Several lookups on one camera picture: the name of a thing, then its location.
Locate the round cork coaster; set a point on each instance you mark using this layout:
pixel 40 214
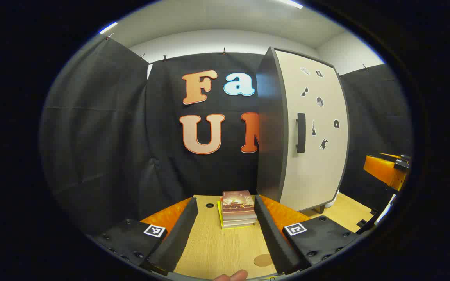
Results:
pixel 262 260

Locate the beige book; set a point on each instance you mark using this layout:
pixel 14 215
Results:
pixel 240 219

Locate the grey cabinet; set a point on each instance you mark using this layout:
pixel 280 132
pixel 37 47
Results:
pixel 272 136

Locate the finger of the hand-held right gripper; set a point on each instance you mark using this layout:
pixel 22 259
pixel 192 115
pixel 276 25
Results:
pixel 385 168

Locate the black backdrop cloth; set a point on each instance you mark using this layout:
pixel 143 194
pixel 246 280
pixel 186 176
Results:
pixel 104 136

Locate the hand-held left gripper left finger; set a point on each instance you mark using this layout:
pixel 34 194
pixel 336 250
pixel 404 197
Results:
pixel 178 238

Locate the ceiling light strip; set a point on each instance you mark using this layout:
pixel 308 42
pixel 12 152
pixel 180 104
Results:
pixel 108 27
pixel 292 3

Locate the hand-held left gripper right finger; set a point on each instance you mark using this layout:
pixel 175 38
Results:
pixel 274 242

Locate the white plastic object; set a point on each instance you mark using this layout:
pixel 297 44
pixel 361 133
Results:
pixel 331 202

